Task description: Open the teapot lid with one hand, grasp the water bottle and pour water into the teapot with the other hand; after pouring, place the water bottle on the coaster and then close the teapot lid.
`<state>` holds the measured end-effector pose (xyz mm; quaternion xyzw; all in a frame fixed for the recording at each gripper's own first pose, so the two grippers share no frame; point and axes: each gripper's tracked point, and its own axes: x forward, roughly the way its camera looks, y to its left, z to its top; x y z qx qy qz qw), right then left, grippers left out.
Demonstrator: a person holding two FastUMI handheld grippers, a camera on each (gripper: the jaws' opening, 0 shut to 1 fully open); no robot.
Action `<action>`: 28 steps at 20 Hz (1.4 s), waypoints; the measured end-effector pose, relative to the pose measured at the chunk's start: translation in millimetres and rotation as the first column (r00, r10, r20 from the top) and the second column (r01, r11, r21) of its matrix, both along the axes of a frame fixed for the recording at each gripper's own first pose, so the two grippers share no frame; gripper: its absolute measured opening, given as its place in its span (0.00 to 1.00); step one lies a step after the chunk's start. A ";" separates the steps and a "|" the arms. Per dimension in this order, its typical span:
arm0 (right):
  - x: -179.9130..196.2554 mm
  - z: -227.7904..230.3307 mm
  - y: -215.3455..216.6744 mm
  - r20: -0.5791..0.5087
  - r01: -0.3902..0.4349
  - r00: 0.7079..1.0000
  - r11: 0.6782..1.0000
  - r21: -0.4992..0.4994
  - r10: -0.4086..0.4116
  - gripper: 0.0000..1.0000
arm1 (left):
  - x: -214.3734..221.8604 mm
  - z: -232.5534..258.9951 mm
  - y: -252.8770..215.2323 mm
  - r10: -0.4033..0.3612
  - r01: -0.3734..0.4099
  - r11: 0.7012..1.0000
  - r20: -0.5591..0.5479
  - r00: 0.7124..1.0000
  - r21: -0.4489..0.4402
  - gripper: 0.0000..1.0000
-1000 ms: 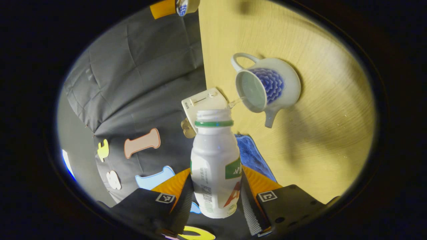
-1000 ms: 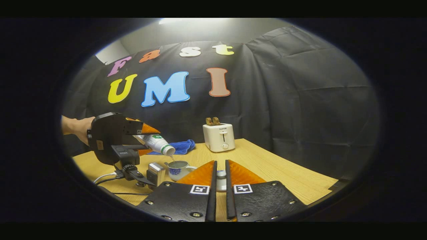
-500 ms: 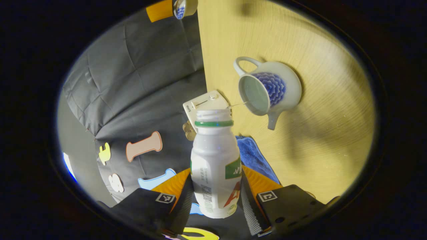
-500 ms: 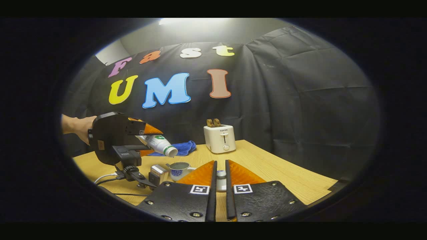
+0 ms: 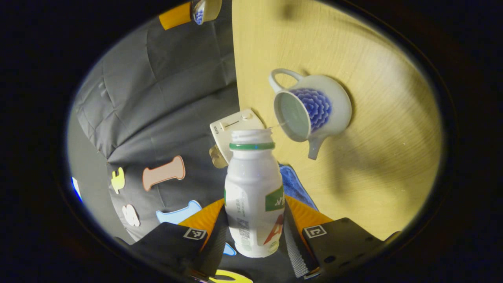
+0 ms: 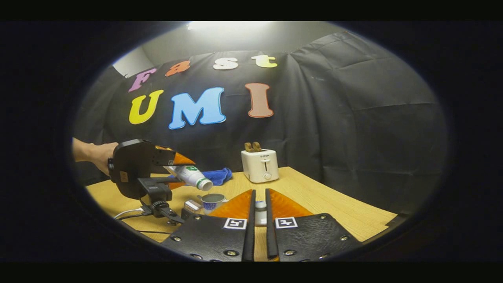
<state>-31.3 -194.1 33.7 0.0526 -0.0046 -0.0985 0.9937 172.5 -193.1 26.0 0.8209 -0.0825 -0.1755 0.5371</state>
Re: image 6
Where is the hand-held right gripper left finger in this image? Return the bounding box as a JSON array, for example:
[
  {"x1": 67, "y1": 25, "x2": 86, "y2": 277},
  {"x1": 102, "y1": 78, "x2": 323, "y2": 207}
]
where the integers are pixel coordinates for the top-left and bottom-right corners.
[{"x1": 161, "y1": 189, "x2": 257, "y2": 262}]

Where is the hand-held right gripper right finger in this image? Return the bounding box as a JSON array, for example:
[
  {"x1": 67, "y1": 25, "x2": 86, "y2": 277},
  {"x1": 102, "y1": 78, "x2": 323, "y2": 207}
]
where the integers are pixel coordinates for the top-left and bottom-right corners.
[{"x1": 265, "y1": 188, "x2": 363, "y2": 262}]

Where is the white water bottle green label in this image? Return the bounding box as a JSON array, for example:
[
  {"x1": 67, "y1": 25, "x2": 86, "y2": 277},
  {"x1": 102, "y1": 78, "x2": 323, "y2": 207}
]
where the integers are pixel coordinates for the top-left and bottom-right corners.
[{"x1": 164, "y1": 165, "x2": 213, "y2": 192}]

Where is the white blue-patterned teacup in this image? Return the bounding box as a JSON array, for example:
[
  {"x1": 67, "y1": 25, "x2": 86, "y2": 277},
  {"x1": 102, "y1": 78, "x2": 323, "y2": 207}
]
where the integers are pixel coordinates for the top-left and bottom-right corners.
[{"x1": 196, "y1": 193, "x2": 229, "y2": 215}]

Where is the blue towel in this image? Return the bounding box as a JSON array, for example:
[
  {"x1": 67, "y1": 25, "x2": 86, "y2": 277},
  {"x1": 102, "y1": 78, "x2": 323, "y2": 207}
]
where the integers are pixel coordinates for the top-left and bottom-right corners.
[{"x1": 202, "y1": 167, "x2": 233, "y2": 186}]

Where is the white toaster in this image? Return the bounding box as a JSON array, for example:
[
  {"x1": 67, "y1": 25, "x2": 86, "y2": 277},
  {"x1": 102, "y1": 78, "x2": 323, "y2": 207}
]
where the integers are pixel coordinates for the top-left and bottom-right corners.
[{"x1": 241, "y1": 149, "x2": 280, "y2": 184}]

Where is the black backdrop cloth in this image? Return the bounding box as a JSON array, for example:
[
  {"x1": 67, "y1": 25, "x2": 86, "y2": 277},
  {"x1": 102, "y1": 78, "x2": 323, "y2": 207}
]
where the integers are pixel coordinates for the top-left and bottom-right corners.
[{"x1": 73, "y1": 31, "x2": 448, "y2": 215}]

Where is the white cable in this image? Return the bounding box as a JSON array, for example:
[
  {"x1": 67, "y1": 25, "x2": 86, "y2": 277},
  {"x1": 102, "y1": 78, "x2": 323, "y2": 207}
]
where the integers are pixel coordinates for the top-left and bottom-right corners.
[{"x1": 114, "y1": 208, "x2": 144, "y2": 219}]

